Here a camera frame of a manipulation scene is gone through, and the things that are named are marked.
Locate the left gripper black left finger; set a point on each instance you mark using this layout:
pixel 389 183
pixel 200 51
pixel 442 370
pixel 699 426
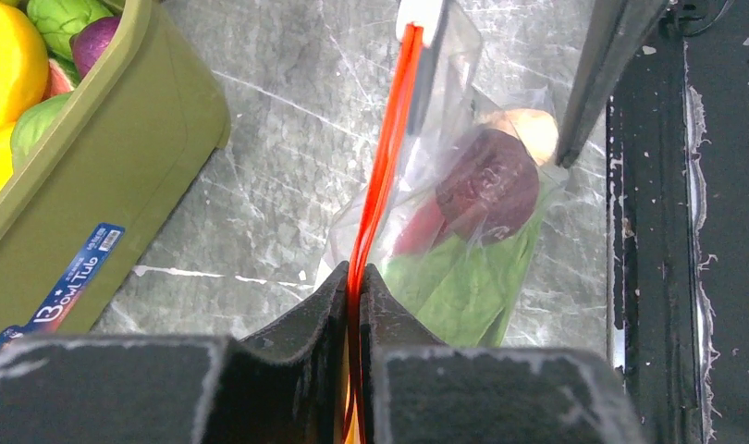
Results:
pixel 282 384

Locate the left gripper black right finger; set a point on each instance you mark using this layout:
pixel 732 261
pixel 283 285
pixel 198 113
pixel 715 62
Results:
pixel 418 389

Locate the purple onion toy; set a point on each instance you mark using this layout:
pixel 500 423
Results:
pixel 88 45

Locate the dark purple fruit toy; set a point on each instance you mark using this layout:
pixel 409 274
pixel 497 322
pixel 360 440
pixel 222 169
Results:
pixel 492 190

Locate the yellow banana toy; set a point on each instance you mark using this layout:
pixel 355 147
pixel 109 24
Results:
pixel 24 72

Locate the green plastic bin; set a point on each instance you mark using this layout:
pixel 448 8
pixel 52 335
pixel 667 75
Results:
pixel 105 176

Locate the green leafy vegetable toy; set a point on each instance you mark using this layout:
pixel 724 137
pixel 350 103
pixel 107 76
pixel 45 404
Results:
pixel 465 292

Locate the smooth green apple toy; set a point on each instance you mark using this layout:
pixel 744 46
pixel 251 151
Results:
pixel 58 20

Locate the red chili pepper toy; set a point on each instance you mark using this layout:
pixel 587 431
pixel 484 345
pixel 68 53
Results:
pixel 426 230

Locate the clear zip top bag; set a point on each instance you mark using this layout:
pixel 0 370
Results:
pixel 444 106

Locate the white garlic toy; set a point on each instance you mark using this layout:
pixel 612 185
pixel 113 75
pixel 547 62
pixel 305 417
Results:
pixel 536 129

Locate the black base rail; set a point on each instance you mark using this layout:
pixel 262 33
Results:
pixel 677 139

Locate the green round cabbage toy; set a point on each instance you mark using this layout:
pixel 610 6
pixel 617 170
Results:
pixel 31 126

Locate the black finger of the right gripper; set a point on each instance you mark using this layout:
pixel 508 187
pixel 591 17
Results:
pixel 617 29

